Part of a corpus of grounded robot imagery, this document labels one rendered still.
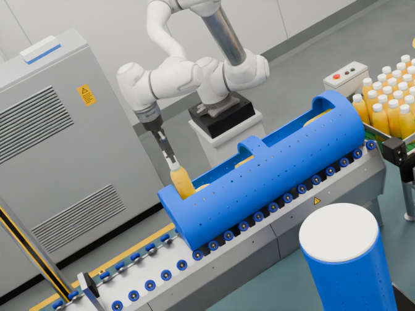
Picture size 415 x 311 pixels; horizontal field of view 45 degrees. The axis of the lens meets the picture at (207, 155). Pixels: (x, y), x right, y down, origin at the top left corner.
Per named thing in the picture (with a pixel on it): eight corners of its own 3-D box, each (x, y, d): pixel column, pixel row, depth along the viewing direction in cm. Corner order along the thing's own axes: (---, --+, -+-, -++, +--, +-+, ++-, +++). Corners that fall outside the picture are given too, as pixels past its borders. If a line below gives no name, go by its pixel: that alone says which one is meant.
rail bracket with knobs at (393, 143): (381, 160, 219) (377, 141, 214) (394, 151, 221) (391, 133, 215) (397, 169, 211) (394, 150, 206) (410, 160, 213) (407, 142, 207)
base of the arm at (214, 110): (191, 112, 274) (187, 104, 271) (223, 92, 280) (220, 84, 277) (207, 122, 259) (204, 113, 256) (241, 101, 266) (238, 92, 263)
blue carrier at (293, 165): (173, 226, 225) (149, 181, 208) (330, 130, 240) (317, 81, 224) (199, 264, 202) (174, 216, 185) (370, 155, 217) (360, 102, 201)
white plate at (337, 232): (372, 197, 185) (372, 199, 186) (298, 209, 194) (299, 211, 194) (383, 254, 164) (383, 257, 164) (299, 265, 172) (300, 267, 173)
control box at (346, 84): (326, 95, 256) (322, 79, 250) (357, 77, 259) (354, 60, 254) (338, 102, 248) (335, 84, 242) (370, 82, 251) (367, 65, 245)
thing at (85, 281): (94, 298, 210) (76, 274, 202) (103, 292, 211) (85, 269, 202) (100, 313, 202) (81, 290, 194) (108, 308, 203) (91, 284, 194)
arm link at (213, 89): (204, 91, 276) (190, 56, 264) (235, 84, 270) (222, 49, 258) (198, 107, 264) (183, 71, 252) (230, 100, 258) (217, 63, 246)
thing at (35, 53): (25, 62, 330) (19, 52, 326) (56, 44, 337) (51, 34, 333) (30, 66, 321) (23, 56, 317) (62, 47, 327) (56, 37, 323)
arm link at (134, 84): (126, 115, 175) (159, 107, 171) (106, 77, 167) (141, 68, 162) (135, 98, 184) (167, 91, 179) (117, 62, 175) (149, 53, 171)
